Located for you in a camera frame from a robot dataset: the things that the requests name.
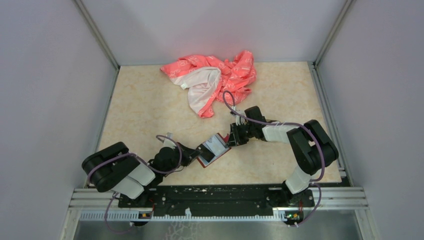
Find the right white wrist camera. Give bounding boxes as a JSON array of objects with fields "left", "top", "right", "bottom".
[{"left": 231, "top": 106, "right": 247, "bottom": 126}]

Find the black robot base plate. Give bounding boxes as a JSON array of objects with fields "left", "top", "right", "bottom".
[{"left": 118, "top": 183, "right": 315, "bottom": 217}]

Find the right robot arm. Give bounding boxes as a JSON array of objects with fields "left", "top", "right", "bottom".
[{"left": 227, "top": 106, "right": 339, "bottom": 206}]

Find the aluminium front frame rail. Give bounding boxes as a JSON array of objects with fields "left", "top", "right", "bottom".
[{"left": 68, "top": 186, "right": 369, "bottom": 222}]

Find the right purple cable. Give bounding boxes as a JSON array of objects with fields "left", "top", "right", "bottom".
[{"left": 222, "top": 90, "right": 327, "bottom": 226}]

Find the red card holder wallet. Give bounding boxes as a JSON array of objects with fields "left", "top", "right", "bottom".
[{"left": 197, "top": 133, "right": 231, "bottom": 168}]

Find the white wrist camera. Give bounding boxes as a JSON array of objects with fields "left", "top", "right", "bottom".
[
  {"left": 163, "top": 132, "right": 176, "bottom": 149},
  {"left": 231, "top": 106, "right": 247, "bottom": 126}
]

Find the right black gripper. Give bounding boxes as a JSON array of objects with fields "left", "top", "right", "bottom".
[{"left": 225, "top": 122, "right": 255, "bottom": 148}]

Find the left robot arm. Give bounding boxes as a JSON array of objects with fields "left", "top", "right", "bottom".
[{"left": 81, "top": 138, "right": 203, "bottom": 207}]

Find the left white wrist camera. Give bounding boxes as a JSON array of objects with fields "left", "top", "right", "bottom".
[{"left": 163, "top": 132, "right": 176, "bottom": 149}]

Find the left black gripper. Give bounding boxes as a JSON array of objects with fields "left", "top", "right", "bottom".
[{"left": 162, "top": 141, "right": 203, "bottom": 176}]

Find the pink and white cloth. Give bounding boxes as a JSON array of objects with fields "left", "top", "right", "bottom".
[{"left": 160, "top": 50, "right": 257, "bottom": 118}]

